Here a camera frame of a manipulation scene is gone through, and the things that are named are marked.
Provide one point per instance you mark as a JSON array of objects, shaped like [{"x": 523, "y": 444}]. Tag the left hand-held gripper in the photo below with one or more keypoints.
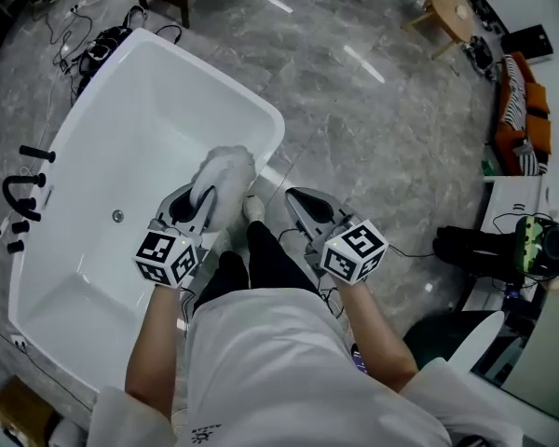
[{"x": 165, "y": 259}]

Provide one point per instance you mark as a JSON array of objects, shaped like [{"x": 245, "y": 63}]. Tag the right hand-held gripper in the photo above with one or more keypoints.
[{"x": 354, "y": 249}]

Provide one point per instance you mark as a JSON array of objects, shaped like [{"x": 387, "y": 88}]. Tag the white fluffy cleaning mitt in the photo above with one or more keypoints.
[{"x": 228, "y": 166}]

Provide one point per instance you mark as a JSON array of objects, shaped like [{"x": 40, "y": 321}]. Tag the white bathtub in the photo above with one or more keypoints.
[{"x": 135, "y": 124}]

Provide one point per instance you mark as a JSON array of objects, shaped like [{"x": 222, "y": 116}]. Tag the person's right forearm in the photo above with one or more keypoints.
[{"x": 377, "y": 338}]

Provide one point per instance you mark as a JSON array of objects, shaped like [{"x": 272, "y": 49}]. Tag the person's left forearm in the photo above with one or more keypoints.
[{"x": 154, "y": 342}]

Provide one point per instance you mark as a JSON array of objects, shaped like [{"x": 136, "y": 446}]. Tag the person's right white shoe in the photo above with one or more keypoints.
[{"x": 254, "y": 207}]

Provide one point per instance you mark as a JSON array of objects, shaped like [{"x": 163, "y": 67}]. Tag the person's black trousers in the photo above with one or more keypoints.
[{"x": 270, "y": 259}]

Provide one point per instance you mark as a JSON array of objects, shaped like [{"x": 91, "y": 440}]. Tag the round metal drain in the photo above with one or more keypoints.
[{"x": 117, "y": 215}]

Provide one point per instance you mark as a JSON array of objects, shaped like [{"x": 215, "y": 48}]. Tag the grey overflow slot plate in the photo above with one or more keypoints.
[{"x": 49, "y": 197}]

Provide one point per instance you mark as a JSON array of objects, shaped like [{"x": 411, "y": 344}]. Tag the dark purple phone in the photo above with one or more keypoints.
[{"x": 361, "y": 361}]

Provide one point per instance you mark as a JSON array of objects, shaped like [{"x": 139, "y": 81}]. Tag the black round faucet knob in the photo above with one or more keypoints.
[
  {"x": 15, "y": 247},
  {"x": 28, "y": 202},
  {"x": 19, "y": 226}
]

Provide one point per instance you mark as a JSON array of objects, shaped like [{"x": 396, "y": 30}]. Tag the black hand shower rod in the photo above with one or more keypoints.
[{"x": 37, "y": 153}]

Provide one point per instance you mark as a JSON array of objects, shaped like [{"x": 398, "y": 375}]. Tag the black bag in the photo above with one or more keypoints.
[{"x": 475, "y": 252}]

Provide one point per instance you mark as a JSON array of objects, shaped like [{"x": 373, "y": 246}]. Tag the person's white shirt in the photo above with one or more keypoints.
[{"x": 270, "y": 370}]

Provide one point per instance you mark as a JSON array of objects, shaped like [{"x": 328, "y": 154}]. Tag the black arched faucet spout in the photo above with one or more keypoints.
[{"x": 8, "y": 189}]

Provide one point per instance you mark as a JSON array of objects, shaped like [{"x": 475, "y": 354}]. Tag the white oval seat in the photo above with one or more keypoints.
[{"x": 477, "y": 342}]

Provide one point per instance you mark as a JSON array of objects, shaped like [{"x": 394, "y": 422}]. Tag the white floor socket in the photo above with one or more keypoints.
[{"x": 19, "y": 341}]

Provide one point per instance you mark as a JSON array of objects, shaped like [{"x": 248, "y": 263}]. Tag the black and green helmet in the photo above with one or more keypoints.
[{"x": 533, "y": 245}]

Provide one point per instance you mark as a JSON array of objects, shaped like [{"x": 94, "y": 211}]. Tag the orange chair with striped cushion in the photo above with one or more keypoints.
[{"x": 531, "y": 105}]

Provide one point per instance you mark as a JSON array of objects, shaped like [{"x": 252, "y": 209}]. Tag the light wooden stool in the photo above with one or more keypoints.
[{"x": 452, "y": 7}]

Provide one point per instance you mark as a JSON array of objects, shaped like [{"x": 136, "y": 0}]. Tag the black flat box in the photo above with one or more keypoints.
[{"x": 528, "y": 42}]

